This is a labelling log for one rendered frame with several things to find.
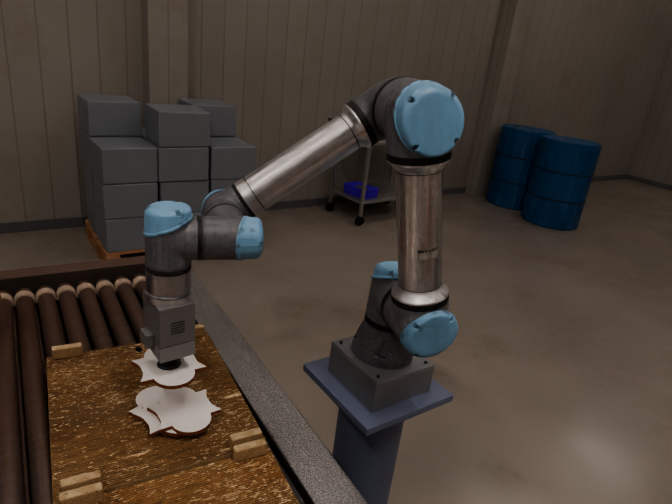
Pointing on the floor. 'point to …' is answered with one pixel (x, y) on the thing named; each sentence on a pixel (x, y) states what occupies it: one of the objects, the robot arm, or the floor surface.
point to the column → (370, 431)
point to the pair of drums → (542, 175)
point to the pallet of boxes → (152, 162)
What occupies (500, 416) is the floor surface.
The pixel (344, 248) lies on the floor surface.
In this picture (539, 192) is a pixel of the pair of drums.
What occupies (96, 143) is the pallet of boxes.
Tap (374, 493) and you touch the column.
